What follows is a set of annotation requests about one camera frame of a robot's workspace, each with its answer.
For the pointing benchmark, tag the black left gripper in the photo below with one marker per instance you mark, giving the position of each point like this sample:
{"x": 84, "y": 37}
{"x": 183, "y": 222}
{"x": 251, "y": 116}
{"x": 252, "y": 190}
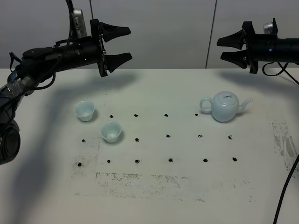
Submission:
{"x": 110, "y": 32}

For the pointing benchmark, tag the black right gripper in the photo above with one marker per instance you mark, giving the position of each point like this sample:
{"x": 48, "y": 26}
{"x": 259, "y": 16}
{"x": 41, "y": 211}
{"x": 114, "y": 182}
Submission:
{"x": 241, "y": 58}

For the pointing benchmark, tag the light blue porcelain teapot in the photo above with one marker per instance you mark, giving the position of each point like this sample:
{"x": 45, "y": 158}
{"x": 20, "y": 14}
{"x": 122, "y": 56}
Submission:
{"x": 223, "y": 106}

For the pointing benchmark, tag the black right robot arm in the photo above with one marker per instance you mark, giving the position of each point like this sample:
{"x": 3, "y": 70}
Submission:
{"x": 254, "y": 48}

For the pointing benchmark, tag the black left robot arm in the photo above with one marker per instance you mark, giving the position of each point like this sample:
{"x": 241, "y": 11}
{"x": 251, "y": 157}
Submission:
{"x": 40, "y": 64}

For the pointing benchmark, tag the far light blue teacup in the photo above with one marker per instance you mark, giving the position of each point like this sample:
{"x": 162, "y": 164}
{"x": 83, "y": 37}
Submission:
{"x": 84, "y": 110}

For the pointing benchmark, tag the light blue teacup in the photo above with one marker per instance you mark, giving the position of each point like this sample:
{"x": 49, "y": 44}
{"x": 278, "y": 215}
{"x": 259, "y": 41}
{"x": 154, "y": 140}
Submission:
{"x": 84, "y": 110}
{"x": 110, "y": 131}

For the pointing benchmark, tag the near light blue teacup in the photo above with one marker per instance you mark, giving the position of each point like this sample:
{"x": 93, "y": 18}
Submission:
{"x": 110, "y": 131}

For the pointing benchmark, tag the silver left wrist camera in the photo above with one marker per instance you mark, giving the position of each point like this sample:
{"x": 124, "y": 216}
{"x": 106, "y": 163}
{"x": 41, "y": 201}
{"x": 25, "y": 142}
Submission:
{"x": 79, "y": 23}

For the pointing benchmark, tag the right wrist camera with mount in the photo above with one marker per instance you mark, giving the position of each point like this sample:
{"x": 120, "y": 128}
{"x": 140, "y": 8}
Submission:
{"x": 270, "y": 28}

